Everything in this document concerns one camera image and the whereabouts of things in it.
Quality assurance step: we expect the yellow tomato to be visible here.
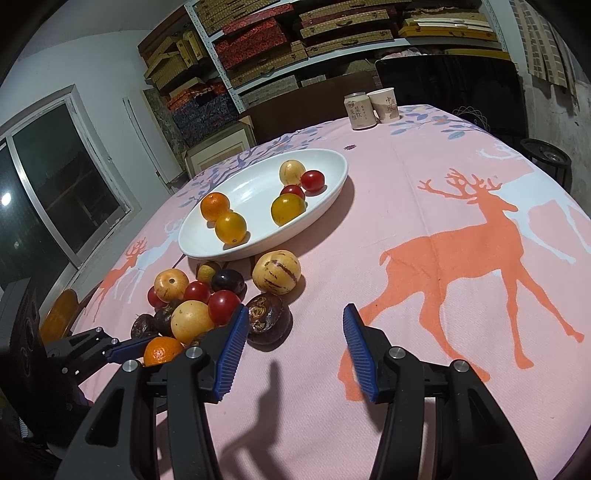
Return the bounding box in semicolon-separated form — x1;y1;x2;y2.
214;210;247;246
270;193;305;226

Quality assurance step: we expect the red cherry tomato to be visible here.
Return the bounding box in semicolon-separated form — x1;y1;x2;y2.
280;184;305;200
300;170;325;194

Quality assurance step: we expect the pale yellow round fruit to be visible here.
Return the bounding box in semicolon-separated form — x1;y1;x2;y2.
280;159;307;186

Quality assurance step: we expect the small orange tangerine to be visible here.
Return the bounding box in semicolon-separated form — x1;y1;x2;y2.
143;336;184;367

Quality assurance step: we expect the pale yellow plum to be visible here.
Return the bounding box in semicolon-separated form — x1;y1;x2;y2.
170;300;215;345

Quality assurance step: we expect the dark brown passion fruit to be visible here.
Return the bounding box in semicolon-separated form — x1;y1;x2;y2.
246;292;293;348

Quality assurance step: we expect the dark purple plum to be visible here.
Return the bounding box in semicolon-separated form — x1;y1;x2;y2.
211;269;245;297

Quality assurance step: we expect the striped pepino melon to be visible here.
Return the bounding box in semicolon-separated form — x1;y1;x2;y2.
252;250;301;296

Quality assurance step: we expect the pink printed tablecloth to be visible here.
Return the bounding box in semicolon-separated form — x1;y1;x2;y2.
77;105;590;479

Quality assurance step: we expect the sliding glass window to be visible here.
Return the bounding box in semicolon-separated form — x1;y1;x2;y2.
1;85;138;312

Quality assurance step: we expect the white round plate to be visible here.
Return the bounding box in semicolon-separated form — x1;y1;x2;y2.
178;149;349;261

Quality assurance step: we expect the framed cardboard box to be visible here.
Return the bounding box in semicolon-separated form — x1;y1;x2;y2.
184;121;256;179

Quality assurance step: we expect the pink drink can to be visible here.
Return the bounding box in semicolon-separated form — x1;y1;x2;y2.
344;92;378;131

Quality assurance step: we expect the brown wooden board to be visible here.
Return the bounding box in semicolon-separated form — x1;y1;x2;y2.
245;70;379;142

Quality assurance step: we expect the black round stool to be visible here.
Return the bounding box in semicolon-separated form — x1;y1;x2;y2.
520;138;572;193

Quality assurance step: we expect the black panel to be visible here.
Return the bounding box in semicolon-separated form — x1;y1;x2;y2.
376;54;529;147

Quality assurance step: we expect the white metal shelf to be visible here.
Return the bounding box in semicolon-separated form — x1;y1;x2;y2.
184;1;507;112

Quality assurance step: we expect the hanging beige curtain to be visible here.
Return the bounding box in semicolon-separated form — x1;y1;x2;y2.
510;0;576;96

